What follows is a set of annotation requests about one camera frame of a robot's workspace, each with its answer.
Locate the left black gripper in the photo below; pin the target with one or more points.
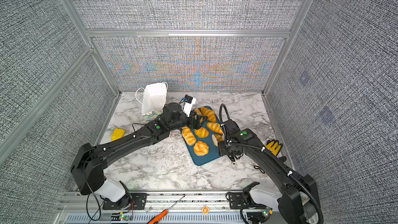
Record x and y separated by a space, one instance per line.
198 124

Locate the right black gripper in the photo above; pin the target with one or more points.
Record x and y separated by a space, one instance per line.
222 150

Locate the fake croissant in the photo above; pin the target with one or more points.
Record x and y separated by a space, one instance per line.
198 113
216 139
210 114
215 127

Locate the fake long twisted bread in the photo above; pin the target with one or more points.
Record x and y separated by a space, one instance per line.
188 136

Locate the fake braided round bread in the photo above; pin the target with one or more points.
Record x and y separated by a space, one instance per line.
201 148

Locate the white floral paper bag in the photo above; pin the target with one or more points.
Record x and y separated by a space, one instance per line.
154 99

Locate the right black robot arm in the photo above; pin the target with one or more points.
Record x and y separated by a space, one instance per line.
289 182

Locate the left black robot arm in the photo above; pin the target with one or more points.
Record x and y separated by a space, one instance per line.
91 161

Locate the fake croissant top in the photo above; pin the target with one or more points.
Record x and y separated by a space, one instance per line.
210 114

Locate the fake round striped bun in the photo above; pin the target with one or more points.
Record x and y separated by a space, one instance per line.
202 133

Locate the teal rectangular tray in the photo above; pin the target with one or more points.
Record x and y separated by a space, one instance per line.
213 150

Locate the yellow work glove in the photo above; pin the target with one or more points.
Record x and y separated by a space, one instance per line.
274 146

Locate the small orange tag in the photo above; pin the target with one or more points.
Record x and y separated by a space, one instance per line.
205 210

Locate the yellow toy spatula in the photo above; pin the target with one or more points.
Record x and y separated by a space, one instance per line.
117 134

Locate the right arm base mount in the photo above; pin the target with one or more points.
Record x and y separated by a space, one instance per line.
249 211

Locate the aluminium front rail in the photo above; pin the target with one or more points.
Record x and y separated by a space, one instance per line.
78 209

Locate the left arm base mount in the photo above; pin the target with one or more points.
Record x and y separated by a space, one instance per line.
136 201

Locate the orange handled screwdriver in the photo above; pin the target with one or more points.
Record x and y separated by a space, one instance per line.
159 217

